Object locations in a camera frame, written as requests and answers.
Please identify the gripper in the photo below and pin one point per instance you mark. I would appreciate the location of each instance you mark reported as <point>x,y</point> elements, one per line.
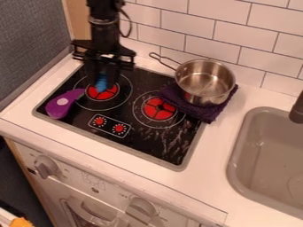
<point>103,48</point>

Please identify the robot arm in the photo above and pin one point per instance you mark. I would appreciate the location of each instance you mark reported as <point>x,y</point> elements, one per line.
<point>103,17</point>

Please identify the toy stove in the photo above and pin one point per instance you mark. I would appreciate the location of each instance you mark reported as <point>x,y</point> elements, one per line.
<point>118,113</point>

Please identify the purple cloth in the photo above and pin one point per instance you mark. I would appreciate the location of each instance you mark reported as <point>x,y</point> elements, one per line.
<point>189,107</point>

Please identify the purple toy eggplant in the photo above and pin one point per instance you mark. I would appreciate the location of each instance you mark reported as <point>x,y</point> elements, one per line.
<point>62,103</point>

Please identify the toy sink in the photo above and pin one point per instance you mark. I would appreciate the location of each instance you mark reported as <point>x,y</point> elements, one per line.
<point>268,161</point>

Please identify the silver pot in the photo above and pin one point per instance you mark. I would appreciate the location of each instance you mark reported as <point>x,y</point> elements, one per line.
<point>204,80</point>

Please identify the blue spoon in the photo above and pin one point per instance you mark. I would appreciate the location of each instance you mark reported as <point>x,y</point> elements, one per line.
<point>102,82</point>

